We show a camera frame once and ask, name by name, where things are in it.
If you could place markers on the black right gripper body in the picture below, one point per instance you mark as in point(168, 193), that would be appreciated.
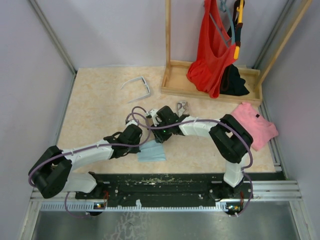
point(163, 134)

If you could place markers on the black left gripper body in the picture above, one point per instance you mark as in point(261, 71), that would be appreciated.
point(133, 150)

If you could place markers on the map print glasses case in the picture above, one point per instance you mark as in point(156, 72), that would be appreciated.
point(182, 108)

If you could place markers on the light blue cloth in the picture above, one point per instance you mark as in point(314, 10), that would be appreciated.
point(151, 151)

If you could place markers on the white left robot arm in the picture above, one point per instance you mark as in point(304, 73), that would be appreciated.
point(54, 172)

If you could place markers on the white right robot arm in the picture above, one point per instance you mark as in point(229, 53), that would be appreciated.
point(229, 136)

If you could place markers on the white sunglasses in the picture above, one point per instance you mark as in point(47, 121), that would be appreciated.
point(145, 84)

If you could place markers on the wooden clothes rack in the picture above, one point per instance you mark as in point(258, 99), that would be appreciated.
point(176, 83)

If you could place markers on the black garment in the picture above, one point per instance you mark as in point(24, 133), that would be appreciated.
point(231, 82)

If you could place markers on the red garment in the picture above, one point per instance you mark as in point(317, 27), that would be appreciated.
point(215, 52)

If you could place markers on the pink folded shirt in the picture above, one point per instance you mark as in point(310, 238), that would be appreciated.
point(261, 130)

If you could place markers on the yellow black hanger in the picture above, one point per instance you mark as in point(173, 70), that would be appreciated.
point(236, 29)

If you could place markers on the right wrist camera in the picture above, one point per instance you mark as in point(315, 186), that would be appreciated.
point(153, 117)

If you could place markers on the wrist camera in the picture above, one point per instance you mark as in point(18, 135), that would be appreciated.
point(131, 122)
point(153, 117)

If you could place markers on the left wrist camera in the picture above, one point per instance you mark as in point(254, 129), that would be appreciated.
point(131, 122)

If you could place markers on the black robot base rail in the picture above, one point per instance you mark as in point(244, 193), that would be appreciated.
point(163, 190)

